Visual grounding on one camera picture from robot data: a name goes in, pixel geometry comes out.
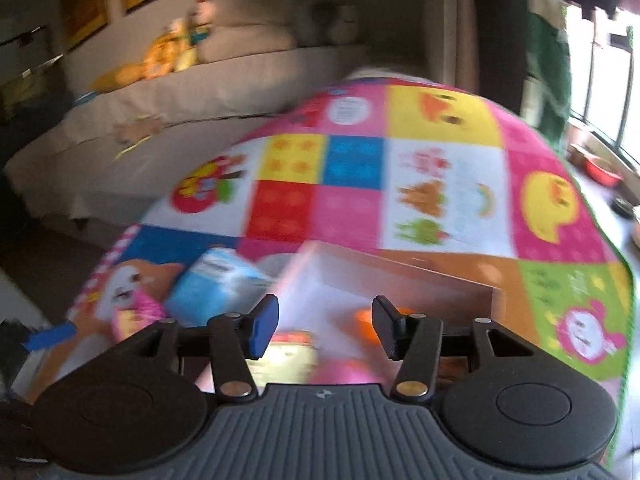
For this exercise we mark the baby doll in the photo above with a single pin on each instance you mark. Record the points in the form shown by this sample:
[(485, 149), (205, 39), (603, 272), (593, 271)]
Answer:
[(202, 20)]

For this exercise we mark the yellow plush cushion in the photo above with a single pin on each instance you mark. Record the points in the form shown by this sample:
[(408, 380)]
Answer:
[(120, 77)]

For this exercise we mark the colourful cartoon play mat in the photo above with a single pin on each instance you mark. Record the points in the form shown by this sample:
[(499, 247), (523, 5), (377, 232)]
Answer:
[(450, 180)]

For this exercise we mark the grey plush neck pillow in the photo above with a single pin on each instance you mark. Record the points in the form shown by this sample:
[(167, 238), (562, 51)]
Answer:
[(327, 22)]

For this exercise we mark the round pink cartoon toy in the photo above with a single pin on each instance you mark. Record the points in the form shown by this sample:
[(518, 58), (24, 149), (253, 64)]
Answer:
[(137, 317)]

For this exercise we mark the beige pillow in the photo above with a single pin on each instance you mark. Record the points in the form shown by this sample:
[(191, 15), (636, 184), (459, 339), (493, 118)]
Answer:
[(245, 42)]

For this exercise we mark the narrow framed wall picture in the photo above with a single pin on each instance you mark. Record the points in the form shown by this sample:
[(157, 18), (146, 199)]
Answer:
[(85, 5)]

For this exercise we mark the green hanging cloth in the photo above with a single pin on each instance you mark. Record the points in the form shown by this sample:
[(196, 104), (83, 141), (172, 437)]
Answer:
[(547, 70)]

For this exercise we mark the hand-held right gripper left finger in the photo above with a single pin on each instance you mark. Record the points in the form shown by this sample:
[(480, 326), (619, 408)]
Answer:
[(263, 327)]

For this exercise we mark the beige sofa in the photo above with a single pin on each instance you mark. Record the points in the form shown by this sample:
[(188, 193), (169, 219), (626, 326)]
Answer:
[(200, 100)]

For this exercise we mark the pink cardboard box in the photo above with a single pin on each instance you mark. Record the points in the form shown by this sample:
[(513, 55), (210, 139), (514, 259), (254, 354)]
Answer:
[(390, 280)]

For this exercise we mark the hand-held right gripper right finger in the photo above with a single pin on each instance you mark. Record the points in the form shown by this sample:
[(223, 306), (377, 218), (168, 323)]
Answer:
[(386, 330)]

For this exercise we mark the yellow toy phone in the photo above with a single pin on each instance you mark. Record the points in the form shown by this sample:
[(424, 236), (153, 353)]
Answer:
[(285, 355)]

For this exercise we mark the blue tissue packet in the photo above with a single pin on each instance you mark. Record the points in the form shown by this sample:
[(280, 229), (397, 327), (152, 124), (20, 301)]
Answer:
[(220, 285)]

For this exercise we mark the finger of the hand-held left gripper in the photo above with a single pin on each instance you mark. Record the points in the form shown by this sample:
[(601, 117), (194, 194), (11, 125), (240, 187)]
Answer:
[(47, 338)]

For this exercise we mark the orange pumpkin toy container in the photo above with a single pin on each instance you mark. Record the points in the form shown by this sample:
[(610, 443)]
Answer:
[(370, 322)]

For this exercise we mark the red basin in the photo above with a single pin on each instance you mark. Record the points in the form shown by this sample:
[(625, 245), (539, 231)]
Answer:
[(605, 172)]

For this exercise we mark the small brown plush toy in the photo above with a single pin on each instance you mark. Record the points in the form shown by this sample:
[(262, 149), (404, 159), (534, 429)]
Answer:
[(137, 129)]

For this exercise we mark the yellow duck plush toy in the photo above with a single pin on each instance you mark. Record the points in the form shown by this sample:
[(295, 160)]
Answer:
[(167, 50)]

